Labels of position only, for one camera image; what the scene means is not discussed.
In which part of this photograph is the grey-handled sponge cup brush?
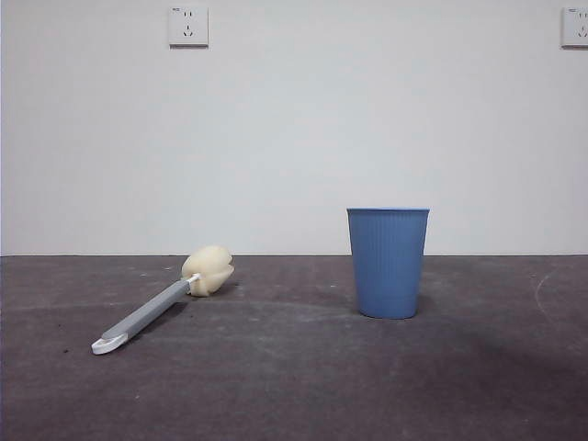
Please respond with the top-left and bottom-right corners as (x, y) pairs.
(90, 245), (237, 356)

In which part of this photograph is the blue ribbed plastic cup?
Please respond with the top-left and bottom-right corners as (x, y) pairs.
(345, 206), (432, 320)

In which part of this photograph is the white wall socket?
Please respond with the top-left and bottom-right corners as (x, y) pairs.
(560, 6), (588, 49)
(167, 6), (209, 48)

